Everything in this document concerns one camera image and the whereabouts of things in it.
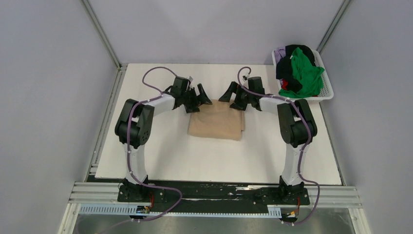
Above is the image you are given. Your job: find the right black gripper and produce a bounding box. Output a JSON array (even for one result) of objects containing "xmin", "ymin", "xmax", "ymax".
[{"xmin": 219, "ymin": 82, "xmax": 253, "ymax": 111}]

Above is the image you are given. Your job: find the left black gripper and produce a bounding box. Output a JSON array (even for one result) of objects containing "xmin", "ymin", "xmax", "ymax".
[{"xmin": 182, "ymin": 85, "xmax": 212, "ymax": 114}]

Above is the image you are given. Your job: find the beige t shirt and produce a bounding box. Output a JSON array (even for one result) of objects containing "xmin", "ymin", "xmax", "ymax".
[{"xmin": 188, "ymin": 99, "xmax": 245, "ymax": 141}]

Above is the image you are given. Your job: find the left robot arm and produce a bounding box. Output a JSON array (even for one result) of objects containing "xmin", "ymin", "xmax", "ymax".
[{"xmin": 114, "ymin": 77, "xmax": 212, "ymax": 202}]

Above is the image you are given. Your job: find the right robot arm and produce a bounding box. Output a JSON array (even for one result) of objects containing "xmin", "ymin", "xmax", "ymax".
[{"xmin": 219, "ymin": 77, "xmax": 318, "ymax": 205}]

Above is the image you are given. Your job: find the red garment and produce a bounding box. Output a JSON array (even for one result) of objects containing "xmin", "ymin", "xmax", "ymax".
[{"xmin": 280, "ymin": 79, "xmax": 289, "ymax": 90}]

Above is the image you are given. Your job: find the black t shirt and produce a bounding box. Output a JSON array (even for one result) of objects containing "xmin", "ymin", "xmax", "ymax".
[{"xmin": 276, "ymin": 44, "xmax": 315, "ymax": 93}]

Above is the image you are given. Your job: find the lavender t shirt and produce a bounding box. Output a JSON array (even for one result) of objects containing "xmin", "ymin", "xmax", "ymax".
[{"xmin": 274, "ymin": 46, "xmax": 286, "ymax": 62}]

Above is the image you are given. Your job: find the green t shirt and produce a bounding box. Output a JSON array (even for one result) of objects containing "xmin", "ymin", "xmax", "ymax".
[{"xmin": 279, "ymin": 48, "xmax": 325, "ymax": 98}]

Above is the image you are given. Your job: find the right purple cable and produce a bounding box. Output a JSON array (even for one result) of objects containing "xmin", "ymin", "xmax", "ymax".
[{"xmin": 237, "ymin": 66, "xmax": 320, "ymax": 225}]

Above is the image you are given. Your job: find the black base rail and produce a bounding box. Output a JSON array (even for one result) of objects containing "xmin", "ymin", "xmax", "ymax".
[{"xmin": 116, "ymin": 174, "xmax": 311, "ymax": 215}]

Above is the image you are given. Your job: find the aluminium frame post left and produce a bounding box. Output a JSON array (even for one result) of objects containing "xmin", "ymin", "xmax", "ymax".
[{"xmin": 80, "ymin": 0, "xmax": 122, "ymax": 70}]

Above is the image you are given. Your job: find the aluminium frame post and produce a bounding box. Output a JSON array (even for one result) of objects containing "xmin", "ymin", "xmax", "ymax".
[
  {"xmin": 80, "ymin": 0, "xmax": 122, "ymax": 70},
  {"xmin": 316, "ymin": 0, "xmax": 353, "ymax": 54}
]

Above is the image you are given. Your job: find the white slotted cable duct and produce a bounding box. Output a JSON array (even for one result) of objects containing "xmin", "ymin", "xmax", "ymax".
[{"xmin": 79, "ymin": 203, "xmax": 282, "ymax": 219}]

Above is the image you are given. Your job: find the aluminium frame post right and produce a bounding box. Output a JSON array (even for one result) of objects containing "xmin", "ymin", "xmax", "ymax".
[{"xmin": 316, "ymin": 0, "xmax": 353, "ymax": 54}]

